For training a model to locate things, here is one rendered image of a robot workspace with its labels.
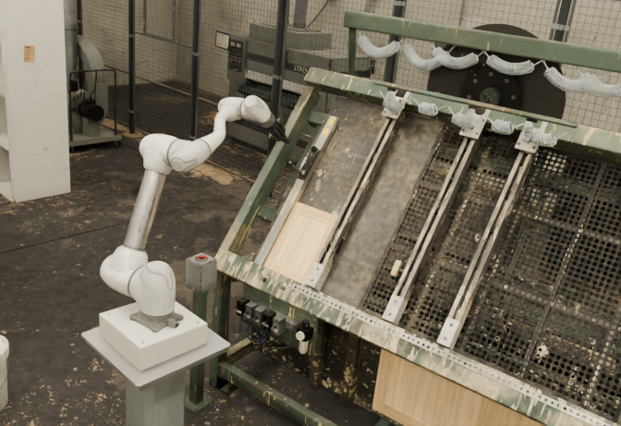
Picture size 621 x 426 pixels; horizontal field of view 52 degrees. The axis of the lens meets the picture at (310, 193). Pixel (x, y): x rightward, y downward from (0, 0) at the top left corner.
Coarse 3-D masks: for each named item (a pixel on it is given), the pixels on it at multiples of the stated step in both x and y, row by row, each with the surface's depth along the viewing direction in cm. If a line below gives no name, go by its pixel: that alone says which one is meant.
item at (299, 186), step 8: (328, 120) 366; (336, 120) 365; (320, 136) 363; (328, 136) 362; (320, 144) 361; (320, 152) 360; (312, 168) 358; (296, 184) 356; (304, 184) 356; (296, 192) 354; (288, 200) 354; (296, 200) 354; (288, 208) 352; (280, 216) 352; (280, 224) 350; (272, 232) 350; (280, 232) 350; (272, 240) 347; (264, 248) 347; (272, 248) 348; (264, 256) 345
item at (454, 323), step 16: (544, 128) 302; (528, 144) 303; (528, 160) 303; (512, 176) 303; (512, 192) 300; (496, 208) 300; (512, 208) 303; (496, 224) 300; (496, 240) 296; (480, 256) 295; (480, 272) 290; (464, 288) 290; (464, 304) 287; (448, 320) 287; (464, 320) 290; (448, 336) 284
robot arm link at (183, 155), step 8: (176, 144) 289; (184, 144) 289; (192, 144) 289; (200, 144) 291; (168, 152) 288; (176, 152) 285; (184, 152) 285; (192, 152) 286; (200, 152) 289; (208, 152) 294; (168, 160) 290; (176, 160) 283; (184, 160) 283; (192, 160) 286; (200, 160) 290; (176, 168) 286; (184, 168) 285; (192, 168) 289
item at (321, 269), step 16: (384, 112) 343; (400, 112) 340; (384, 128) 344; (384, 144) 340; (368, 160) 340; (368, 176) 336; (352, 192) 335; (352, 208) 331; (336, 224) 331; (336, 240) 327; (320, 256) 328; (320, 272) 324; (320, 288) 327
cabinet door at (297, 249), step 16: (304, 208) 350; (288, 224) 350; (304, 224) 346; (320, 224) 342; (288, 240) 346; (304, 240) 342; (320, 240) 338; (272, 256) 346; (288, 256) 342; (304, 256) 338; (288, 272) 337; (304, 272) 334
